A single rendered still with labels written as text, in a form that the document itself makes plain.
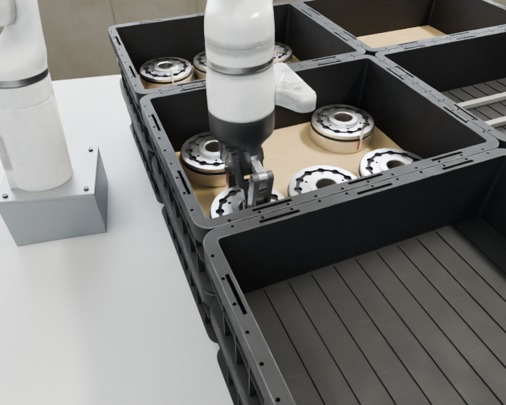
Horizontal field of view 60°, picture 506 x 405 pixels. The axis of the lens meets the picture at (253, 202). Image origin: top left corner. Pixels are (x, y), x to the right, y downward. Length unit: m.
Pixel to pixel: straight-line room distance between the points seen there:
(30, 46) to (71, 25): 1.73
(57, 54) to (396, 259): 2.13
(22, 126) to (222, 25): 0.37
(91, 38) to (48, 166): 1.72
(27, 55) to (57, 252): 0.31
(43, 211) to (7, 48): 0.25
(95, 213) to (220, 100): 0.37
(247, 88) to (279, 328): 0.25
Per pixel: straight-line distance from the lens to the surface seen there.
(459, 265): 0.59
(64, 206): 0.76
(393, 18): 1.21
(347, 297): 0.52
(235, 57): 0.44
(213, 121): 0.49
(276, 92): 0.49
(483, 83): 1.03
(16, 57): 0.68
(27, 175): 0.75
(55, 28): 2.43
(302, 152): 0.71
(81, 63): 2.48
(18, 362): 0.69
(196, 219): 0.45
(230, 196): 0.58
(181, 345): 0.63
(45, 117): 0.71
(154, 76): 0.90
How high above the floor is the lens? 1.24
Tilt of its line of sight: 42 degrees down
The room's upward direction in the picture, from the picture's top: straight up
